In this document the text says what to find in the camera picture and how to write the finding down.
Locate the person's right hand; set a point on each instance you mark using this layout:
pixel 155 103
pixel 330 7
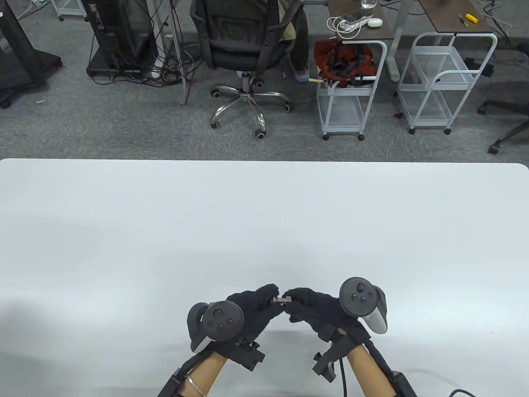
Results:
pixel 318 310

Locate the person's left hand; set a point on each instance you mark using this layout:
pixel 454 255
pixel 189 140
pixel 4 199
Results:
pixel 258 310

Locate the silver hex head screw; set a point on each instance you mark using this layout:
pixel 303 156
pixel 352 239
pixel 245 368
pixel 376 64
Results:
pixel 276 300

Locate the person's right forearm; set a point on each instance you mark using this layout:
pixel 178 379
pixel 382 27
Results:
pixel 368 372

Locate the person's left forearm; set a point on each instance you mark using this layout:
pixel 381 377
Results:
pixel 210 372

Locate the black forearm sensor box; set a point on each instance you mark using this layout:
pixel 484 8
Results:
pixel 169 386
pixel 401 384

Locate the dark grey tracking controller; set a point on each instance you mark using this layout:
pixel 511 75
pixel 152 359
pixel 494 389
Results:
pixel 223 320
pixel 357 295

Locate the white metal trolley cart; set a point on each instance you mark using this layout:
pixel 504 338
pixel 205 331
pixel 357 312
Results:
pixel 438 53
pixel 343 115

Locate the red and black bag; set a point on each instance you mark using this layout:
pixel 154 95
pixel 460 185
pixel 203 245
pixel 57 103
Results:
pixel 326 62

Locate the black office chair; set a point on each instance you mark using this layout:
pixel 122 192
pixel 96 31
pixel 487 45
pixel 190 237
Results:
pixel 235 53

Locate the black chair base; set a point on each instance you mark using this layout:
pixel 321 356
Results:
pixel 510 132

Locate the white desk leg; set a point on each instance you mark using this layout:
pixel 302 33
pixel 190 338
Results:
pixel 396 53

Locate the brown top desk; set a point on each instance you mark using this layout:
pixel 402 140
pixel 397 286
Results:
pixel 446 16
pixel 372 33

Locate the white power strip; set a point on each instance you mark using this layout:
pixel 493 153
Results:
pixel 357 21

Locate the black power adapter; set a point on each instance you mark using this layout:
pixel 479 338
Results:
pixel 479 66

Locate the white computer mouse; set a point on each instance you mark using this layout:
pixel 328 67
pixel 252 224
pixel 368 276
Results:
pixel 375 22

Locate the clear drinking glass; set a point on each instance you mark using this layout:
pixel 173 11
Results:
pixel 369 4

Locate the black computer tower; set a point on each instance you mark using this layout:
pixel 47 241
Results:
pixel 124 29

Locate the small thin screwdriver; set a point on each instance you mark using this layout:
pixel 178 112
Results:
pixel 463 20

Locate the black rolling stand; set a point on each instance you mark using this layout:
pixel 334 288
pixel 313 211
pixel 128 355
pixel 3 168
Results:
pixel 16 49

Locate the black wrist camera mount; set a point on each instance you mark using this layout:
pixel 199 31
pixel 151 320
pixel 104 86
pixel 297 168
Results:
pixel 250 355
pixel 326 366

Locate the aluminium frame post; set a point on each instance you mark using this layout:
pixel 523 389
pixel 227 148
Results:
pixel 184 95

